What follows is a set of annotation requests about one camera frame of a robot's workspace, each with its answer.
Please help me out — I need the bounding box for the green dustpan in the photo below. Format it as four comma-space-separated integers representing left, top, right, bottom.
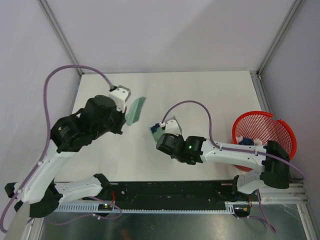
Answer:
149, 116, 182, 142

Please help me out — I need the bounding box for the blue paper scrap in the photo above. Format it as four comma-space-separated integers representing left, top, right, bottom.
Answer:
150, 123, 161, 134

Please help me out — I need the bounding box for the green hand brush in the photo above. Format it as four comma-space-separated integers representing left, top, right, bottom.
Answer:
125, 96, 146, 126

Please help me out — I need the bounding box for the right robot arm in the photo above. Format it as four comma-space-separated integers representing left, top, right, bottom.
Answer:
156, 133, 290, 201

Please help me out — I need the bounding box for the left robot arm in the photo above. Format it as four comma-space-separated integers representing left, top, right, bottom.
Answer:
4, 95, 127, 218

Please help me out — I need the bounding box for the red mesh basket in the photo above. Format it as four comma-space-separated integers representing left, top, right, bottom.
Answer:
231, 111, 298, 159

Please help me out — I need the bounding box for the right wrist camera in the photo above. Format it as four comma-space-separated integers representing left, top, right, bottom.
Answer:
160, 119, 182, 136

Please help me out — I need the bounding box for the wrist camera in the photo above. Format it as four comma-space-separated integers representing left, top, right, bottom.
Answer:
160, 119, 182, 136
108, 85, 131, 113

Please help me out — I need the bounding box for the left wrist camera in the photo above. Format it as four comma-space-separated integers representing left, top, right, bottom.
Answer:
108, 85, 131, 113

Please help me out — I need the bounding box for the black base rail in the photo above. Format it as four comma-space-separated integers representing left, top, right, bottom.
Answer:
97, 180, 258, 210

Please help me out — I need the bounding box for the white cable duct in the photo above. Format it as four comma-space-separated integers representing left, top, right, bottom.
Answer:
55, 201, 252, 217

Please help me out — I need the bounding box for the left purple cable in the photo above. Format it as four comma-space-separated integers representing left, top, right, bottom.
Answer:
0, 64, 117, 232

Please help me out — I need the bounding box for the left aluminium frame post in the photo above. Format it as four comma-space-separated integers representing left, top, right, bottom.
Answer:
37, 0, 79, 65

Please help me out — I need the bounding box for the aluminium frame post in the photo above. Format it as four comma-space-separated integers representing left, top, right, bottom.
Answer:
256, 0, 306, 76
37, 0, 79, 65

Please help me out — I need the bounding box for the right aluminium frame post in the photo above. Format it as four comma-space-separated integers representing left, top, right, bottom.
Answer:
256, 0, 306, 76

